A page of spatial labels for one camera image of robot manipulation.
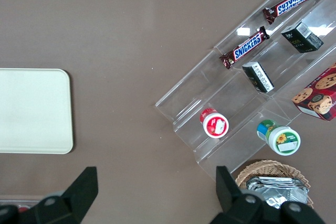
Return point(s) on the clear acrylic bottle rack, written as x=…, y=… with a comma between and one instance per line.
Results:
x=15, y=200

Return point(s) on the light wicker basket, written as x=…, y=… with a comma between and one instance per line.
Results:
x=265, y=167

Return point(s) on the clear acrylic stepped display stand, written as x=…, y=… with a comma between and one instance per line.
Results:
x=236, y=103

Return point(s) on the Snickers chocolate bar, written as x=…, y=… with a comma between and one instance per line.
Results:
x=246, y=47
x=291, y=2

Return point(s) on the red chocolate chip cookie box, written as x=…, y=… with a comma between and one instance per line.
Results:
x=320, y=95

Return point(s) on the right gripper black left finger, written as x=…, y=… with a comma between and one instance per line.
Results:
x=76, y=197

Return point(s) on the green lidded small jar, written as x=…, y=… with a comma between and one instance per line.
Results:
x=283, y=140

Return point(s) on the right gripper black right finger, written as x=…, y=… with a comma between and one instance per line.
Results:
x=231, y=200

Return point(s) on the silver foil container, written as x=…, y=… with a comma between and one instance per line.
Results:
x=278, y=192

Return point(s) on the cream rectangular plastic tray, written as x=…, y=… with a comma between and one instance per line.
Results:
x=34, y=111

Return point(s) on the small black carton box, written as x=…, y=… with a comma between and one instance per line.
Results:
x=258, y=77
x=302, y=39

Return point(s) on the red lidded small jar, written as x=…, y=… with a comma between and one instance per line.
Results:
x=215, y=125

